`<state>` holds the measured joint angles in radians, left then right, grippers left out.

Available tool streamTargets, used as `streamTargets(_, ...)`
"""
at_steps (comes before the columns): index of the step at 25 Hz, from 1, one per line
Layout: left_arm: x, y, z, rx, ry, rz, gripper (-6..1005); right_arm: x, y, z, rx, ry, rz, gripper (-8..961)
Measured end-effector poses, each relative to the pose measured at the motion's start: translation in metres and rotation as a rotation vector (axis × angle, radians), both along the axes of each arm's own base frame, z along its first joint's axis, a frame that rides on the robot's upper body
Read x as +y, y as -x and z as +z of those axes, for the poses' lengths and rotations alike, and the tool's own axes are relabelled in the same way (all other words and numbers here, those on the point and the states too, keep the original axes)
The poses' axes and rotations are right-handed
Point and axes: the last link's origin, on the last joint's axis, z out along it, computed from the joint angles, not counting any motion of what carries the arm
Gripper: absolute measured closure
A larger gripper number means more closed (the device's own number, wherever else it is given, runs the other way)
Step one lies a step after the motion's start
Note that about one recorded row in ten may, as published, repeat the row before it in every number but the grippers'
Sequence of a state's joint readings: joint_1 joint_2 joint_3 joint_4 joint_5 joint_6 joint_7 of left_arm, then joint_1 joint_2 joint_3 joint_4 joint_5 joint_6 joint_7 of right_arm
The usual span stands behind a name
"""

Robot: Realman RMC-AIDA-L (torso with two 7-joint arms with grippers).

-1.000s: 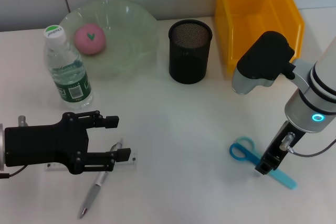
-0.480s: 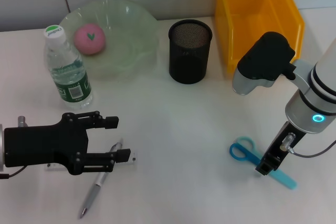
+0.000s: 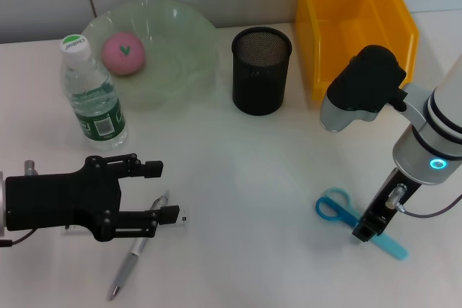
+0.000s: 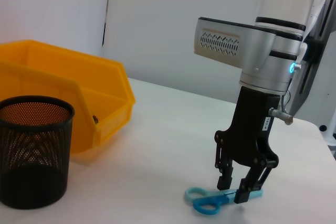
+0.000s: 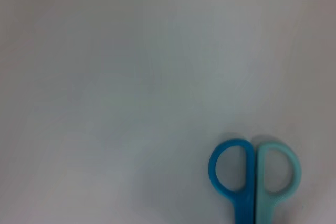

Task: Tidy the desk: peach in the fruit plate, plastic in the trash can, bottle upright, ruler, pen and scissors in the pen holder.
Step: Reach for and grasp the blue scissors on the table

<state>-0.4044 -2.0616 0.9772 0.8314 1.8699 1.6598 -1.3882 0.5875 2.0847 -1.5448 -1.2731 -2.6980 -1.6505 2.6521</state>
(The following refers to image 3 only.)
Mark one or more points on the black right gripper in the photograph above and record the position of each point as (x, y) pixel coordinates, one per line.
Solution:
(388, 203)

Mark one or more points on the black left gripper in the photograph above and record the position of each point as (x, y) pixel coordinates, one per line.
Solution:
(54, 200)

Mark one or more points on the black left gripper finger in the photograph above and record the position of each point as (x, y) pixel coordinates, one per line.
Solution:
(169, 214)

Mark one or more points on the clear plastic ruler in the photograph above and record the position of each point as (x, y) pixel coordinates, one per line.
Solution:
(184, 219)

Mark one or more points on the blue scissors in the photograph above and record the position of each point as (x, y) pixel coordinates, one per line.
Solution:
(395, 250)

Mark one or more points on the clear plastic water bottle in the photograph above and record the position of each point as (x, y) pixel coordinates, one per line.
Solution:
(94, 106)

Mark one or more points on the pink peach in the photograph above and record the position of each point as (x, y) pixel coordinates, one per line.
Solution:
(121, 61)

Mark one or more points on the grey white ballpoint pen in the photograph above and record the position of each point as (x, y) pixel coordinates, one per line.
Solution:
(126, 268)

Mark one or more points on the green glass fruit bowl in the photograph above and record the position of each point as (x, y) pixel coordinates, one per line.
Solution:
(173, 70)

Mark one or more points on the black mesh pen holder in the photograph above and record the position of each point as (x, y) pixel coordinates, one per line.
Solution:
(258, 84)

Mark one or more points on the right gripper metal plug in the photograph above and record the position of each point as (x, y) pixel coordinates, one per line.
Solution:
(395, 196)

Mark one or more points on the gripper metal plug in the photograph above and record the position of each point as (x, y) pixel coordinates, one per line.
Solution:
(29, 167)
(395, 196)

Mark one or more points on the left gripper metal plug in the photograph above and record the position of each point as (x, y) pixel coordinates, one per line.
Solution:
(29, 167)

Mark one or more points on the yellow plastic bin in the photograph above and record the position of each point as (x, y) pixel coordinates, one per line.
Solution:
(361, 16)

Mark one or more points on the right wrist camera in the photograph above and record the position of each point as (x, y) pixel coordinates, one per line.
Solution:
(364, 77)

